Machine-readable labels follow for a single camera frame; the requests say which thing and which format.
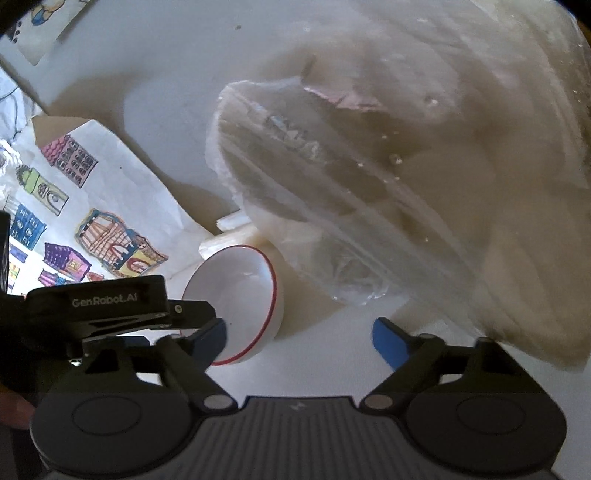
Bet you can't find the white ceramic bowl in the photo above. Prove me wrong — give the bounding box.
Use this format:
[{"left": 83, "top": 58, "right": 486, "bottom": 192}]
[{"left": 181, "top": 246, "right": 283, "bottom": 365}]

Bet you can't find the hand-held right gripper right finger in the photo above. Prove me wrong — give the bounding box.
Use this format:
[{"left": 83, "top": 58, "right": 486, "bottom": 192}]
[{"left": 361, "top": 316, "right": 532, "bottom": 413}]

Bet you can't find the white printed cloth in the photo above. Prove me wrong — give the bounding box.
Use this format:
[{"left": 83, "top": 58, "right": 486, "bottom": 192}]
[{"left": 161, "top": 258, "right": 513, "bottom": 400}]

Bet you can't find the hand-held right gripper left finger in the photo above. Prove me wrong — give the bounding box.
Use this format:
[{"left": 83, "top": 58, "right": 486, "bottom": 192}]
[{"left": 60, "top": 318, "right": 238, "bottom": 413}]

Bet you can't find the colourful houses drawing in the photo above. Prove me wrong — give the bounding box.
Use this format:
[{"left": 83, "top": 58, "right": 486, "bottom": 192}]
[{"left": 0, "top": 117, "right": 185, "bottom": 296}]

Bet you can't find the plastic bag of white rolls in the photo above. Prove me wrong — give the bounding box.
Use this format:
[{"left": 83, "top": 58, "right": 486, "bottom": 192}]
[{"left": 205, "top": 0, "right": 591, "bottom": 374}]

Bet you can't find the cream stick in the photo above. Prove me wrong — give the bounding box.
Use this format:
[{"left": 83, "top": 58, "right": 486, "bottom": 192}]
[{"left": 198, "top": 211, "right": 269, "bottom": 266}]

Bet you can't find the person's left hand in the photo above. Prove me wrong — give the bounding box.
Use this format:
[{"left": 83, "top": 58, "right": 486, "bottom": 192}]
[{"left": 0, "top": 392, "right": 35, "bottom": 431}]

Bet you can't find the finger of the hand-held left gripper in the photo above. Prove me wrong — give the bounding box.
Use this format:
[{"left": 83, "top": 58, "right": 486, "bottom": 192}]
[{"left": 165, "top": 299, "right": 220, "bottom": 334}]

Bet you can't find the girl with teddy bear drawing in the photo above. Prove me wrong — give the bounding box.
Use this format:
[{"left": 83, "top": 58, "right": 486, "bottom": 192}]
[{"left": 0, "top": 0, "right": 100, "bottom": 68}]

